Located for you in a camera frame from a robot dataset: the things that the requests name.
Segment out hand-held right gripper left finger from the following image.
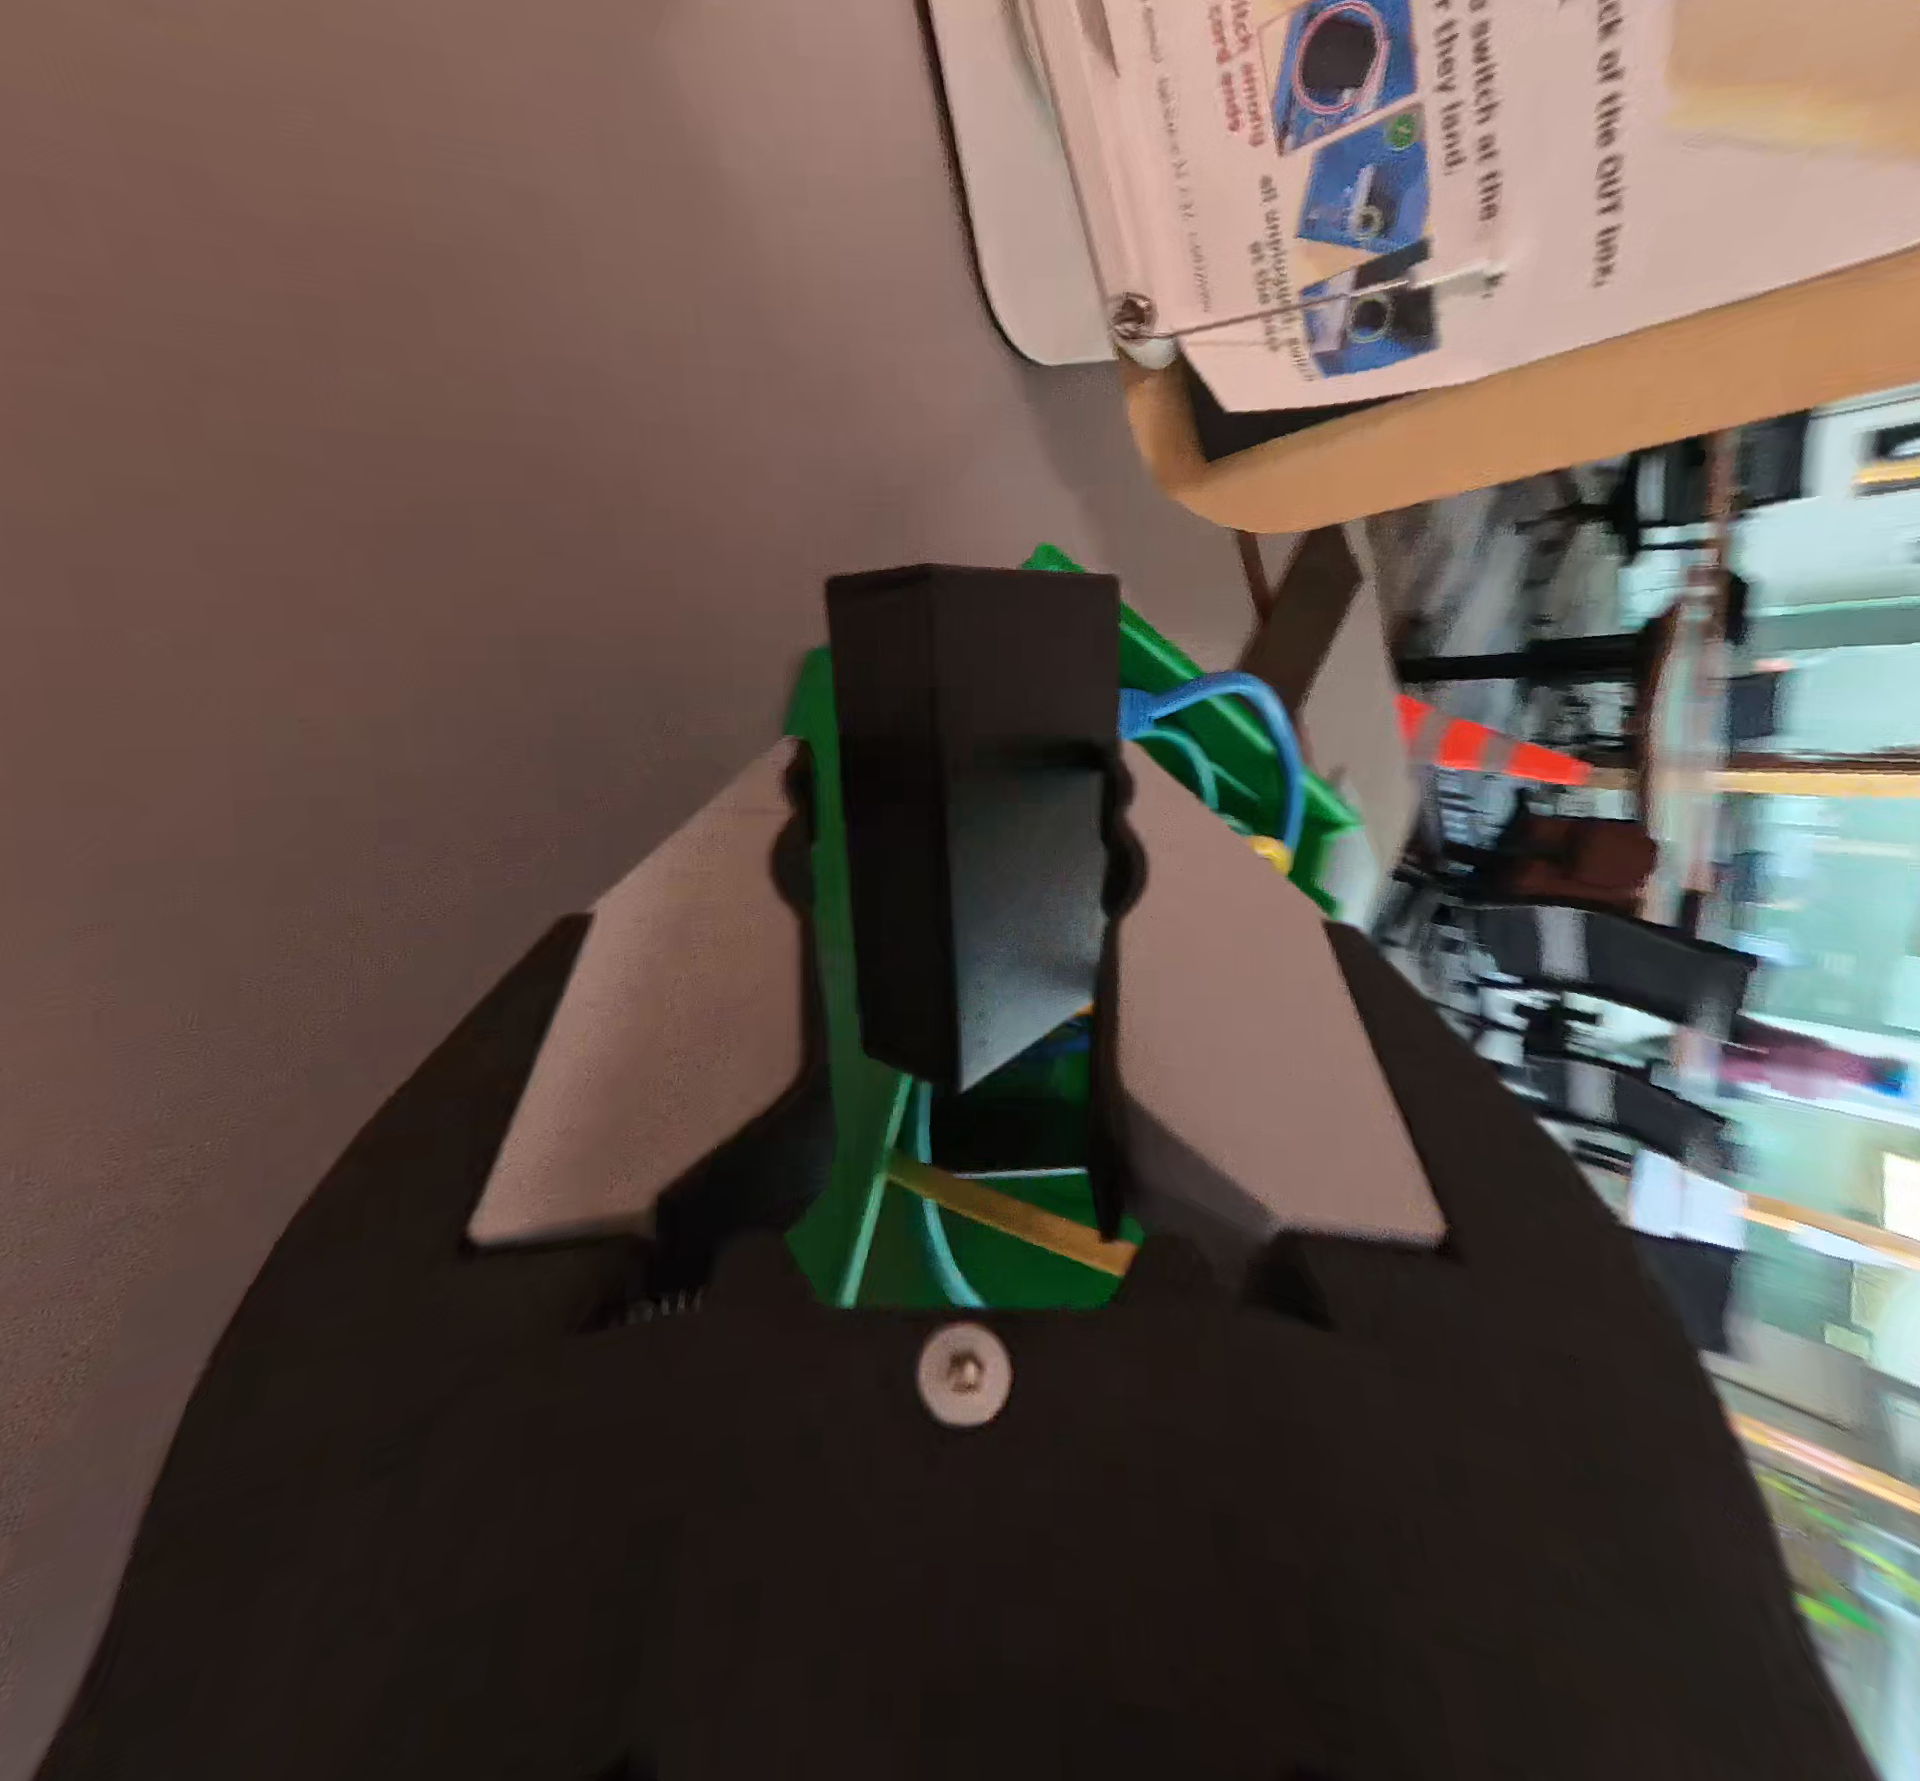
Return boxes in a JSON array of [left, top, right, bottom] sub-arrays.
[[464, 738, 831, 1247]]

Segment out yellow ethernet cable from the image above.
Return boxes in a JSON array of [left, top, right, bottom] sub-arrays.
[[885, 830, 1299, 1277]]

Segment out green ethernet cable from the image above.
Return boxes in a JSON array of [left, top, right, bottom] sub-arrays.
[[840, 723, 1262, 1310]]

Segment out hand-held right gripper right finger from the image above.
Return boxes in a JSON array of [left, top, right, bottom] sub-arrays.
[[1093, 773, 1452, 1247]]

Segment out green plastic bin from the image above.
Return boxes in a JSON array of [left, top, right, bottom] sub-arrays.
[[782, 543, 1359, 1310]]

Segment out black network switch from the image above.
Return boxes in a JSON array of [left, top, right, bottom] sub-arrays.
[[826, 564, 1125, 1097]]

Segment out blue ethernet cable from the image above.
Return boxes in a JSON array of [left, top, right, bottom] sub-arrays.
[[1117, 672, 1299, 839]]

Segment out orange traffic cone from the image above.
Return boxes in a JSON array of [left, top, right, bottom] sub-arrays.
[[1393, 693, 1595, 788]]

